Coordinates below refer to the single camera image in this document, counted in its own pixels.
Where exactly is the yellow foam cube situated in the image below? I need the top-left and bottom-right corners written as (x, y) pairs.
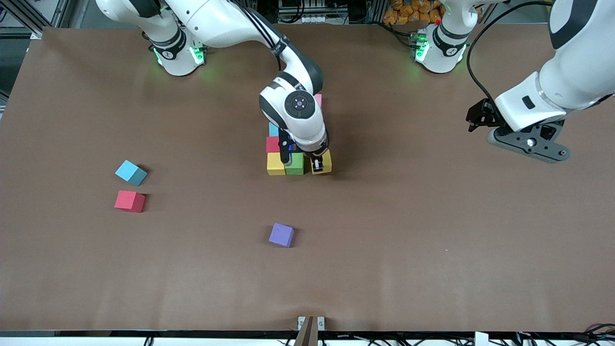
top-left (267, 152), bottom-right (286, 176)
top-left (311, 150), bottom-right (333, 175)

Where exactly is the green foam cube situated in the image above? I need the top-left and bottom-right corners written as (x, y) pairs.
top-left (285, 152), bottom-right (305, 176)

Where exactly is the purple foam cube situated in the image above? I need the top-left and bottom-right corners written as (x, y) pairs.
top-left (268, 222), bottom-right (295, 248)

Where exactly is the brown table cover sheet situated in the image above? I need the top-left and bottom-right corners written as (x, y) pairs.
top-left (0, 23), bottom-right (615, 333)

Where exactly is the grey equipment rack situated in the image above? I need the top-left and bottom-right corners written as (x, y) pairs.
top-left (278, 0), bottom-right (337, 25)

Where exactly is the orange snack bag pile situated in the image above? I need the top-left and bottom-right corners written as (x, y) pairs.
top-left (383, 0), bottom-right (443, 26)

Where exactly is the brown camera post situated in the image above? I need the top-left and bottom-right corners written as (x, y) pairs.
top-left (294, 316), bottom-right (319, 346)

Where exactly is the aluminium frame profile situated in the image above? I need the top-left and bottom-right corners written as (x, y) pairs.
top-left (0, 0), bottom-right (73, 40)

